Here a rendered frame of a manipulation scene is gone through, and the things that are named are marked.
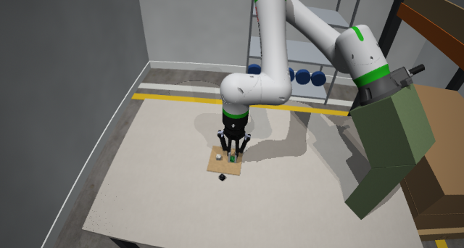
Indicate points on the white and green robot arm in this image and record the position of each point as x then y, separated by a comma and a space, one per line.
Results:
356, 46

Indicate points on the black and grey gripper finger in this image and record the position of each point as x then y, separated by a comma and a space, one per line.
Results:
246, 139
220, 134

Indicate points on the tan square mat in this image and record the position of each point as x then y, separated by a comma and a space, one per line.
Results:
223, 166

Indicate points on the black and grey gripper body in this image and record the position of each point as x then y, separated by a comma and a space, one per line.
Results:
234, 132

